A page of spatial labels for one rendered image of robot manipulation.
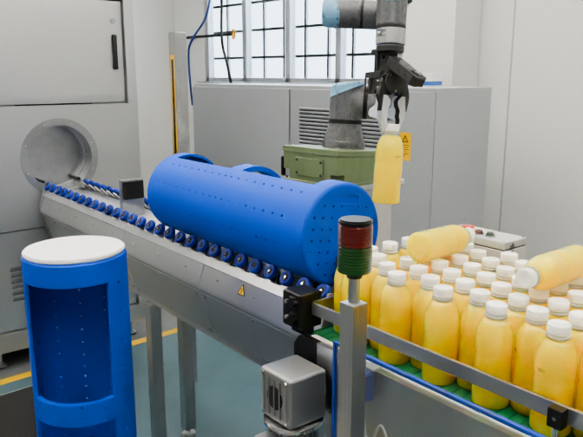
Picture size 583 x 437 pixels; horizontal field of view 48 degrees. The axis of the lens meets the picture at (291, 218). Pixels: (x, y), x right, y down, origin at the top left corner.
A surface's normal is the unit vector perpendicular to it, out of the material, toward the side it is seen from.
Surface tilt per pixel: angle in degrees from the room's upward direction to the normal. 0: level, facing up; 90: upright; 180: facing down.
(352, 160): 90
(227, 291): 70
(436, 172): 90
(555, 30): 90
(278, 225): 79
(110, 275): 90
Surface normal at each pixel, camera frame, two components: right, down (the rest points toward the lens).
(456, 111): 0.67, 0.16
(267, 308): -0.73, -0.20
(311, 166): -0.74, 0.15
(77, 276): 0.35, 0.20
